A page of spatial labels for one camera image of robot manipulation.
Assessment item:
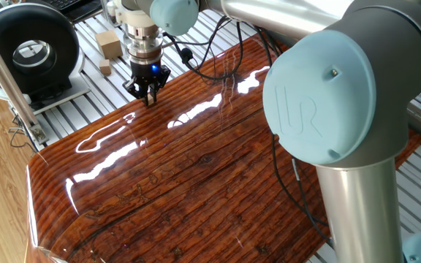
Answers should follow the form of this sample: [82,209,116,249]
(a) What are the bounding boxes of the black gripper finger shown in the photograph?
[122,78,148,107]
[147,67,172,105]

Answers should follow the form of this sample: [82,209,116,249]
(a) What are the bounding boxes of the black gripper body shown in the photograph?
[129,60,172,90]

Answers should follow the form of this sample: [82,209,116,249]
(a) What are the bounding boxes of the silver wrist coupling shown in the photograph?
[124,23,164,66]

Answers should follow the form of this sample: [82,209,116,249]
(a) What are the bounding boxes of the medium tan cube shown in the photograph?
[99,58,113,76]

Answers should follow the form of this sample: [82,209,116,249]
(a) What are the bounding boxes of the large tan cube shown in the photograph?
[94,29,124,60]

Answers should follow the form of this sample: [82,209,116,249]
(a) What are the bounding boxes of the short aluminium upright profile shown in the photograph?
[99,0,120,28]

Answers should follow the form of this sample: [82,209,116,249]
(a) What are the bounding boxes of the glossy wood-print table mat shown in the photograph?
[26,34,421,263]

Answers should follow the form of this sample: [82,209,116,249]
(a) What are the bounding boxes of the black keyboard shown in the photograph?
[41,0,102,12]

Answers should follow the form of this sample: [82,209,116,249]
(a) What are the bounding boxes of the black cable with plug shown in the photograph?
[162,16,245,83]

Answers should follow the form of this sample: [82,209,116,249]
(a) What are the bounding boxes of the black ring fan white base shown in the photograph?
[0,1,93,116]

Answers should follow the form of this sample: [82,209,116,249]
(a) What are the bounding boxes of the thin black wire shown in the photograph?
[8,113,39,154]

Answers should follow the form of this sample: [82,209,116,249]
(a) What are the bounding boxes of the aluminium frame post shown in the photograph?
[0,14,50,146]

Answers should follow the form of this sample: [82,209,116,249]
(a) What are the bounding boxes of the black cable with grey tag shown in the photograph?
[254,27,334,248]

